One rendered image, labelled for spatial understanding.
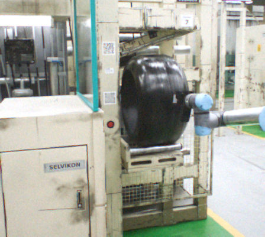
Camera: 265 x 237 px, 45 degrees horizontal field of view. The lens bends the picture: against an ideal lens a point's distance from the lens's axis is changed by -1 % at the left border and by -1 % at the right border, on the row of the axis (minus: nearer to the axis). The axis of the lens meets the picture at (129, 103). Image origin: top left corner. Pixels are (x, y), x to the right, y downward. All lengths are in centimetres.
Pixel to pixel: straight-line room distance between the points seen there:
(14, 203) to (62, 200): 17
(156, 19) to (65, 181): 138
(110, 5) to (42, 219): 120
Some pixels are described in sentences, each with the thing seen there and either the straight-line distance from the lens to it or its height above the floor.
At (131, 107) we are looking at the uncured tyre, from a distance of 231.
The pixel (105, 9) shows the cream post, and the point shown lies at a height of 173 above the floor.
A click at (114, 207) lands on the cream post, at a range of 212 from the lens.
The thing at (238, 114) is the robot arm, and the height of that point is 120.
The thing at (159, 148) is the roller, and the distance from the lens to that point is 199.
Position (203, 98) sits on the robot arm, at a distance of 148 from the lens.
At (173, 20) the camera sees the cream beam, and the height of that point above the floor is 170.
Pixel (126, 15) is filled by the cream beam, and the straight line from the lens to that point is 221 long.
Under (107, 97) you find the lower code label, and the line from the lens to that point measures 191.
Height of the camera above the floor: 148
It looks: 9 degrees down
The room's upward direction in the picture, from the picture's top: 1 degrees counter-clockwise
